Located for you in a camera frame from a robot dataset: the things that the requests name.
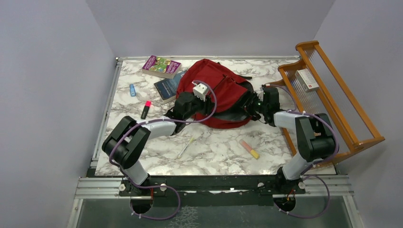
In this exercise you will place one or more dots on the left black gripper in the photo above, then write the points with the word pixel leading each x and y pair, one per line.
pixel 206 106

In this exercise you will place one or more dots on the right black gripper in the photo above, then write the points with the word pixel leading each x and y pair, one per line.
pixel 253 96

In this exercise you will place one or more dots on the dark blue book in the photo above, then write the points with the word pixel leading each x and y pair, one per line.
pixel 167 88

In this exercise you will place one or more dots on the red backpack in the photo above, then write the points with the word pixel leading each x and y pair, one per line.
pixel 232 92

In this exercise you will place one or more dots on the purple green paperback book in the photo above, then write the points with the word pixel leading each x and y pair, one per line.
pixel 161 67

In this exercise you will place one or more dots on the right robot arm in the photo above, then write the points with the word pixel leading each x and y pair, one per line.
pixel 316 140

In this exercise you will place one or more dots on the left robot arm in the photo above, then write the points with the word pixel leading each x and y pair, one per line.
pixel 126 142

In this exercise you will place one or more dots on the pink black highlighter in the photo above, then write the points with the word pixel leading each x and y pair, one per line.
pixel 146 109

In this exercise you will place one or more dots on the white red small box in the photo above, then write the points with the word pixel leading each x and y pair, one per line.
pixel 306 79

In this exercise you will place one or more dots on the orange wooden rack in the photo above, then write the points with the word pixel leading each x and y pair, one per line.
pixel 354 129

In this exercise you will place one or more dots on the light blue highlighter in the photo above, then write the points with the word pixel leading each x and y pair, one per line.
pixel 132 90

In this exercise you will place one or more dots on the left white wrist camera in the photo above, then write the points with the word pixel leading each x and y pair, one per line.
pixel 200 90

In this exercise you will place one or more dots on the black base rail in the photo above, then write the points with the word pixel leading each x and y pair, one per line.
pixel 198 191

